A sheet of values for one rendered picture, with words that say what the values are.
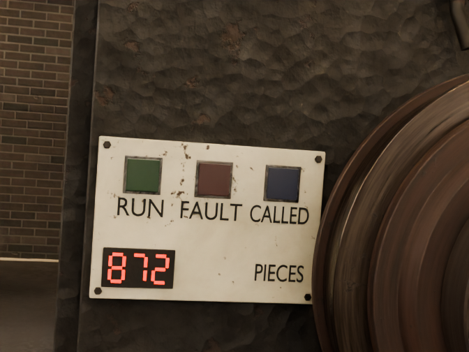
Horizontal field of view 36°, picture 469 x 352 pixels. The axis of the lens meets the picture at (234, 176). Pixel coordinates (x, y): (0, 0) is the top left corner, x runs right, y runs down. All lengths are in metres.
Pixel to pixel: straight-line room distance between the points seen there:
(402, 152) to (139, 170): 0.28
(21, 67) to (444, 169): 6.22
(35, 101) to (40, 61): 0.36
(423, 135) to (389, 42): 0.19
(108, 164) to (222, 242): 0.16
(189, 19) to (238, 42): 0.06
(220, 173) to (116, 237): 0.14
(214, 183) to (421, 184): 0.23
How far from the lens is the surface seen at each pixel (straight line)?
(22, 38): 6.85
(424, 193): 0.73
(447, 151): 0.74
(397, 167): 0.74
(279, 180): 0.83
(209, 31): 0.84
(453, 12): 0.92
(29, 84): 6.81
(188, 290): 0.83
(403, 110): 0.81
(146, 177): 0.81
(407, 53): 0.91
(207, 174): 0.81
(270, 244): 0.84
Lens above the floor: 1.25
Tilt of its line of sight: 3 degrees down
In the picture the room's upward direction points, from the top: 4 degrees clockwise
